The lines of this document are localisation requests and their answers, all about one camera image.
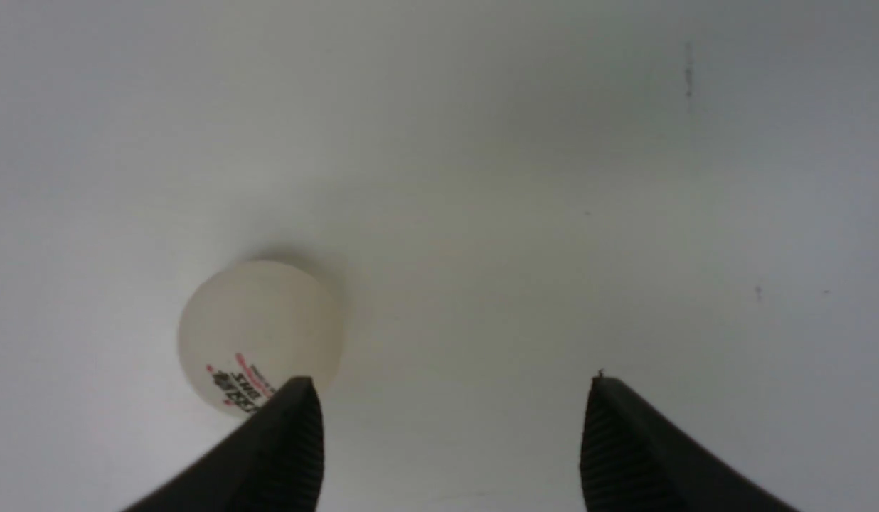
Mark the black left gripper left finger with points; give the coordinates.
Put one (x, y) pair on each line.
(272, 462)

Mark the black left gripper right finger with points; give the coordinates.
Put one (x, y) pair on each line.
(632, 458)

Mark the white ball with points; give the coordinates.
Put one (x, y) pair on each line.
(250, 329)

